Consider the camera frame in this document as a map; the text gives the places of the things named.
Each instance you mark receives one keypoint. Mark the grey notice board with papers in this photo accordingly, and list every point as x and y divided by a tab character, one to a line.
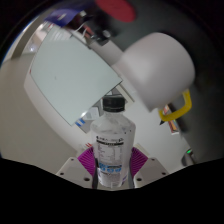
91	115

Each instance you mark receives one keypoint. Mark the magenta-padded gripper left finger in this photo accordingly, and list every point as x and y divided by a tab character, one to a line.
71	170

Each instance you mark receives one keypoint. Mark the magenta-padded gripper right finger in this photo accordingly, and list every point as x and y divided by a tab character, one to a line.
151	170

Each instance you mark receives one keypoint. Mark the clear black-capped water bottle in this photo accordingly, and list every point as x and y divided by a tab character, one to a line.
112	146

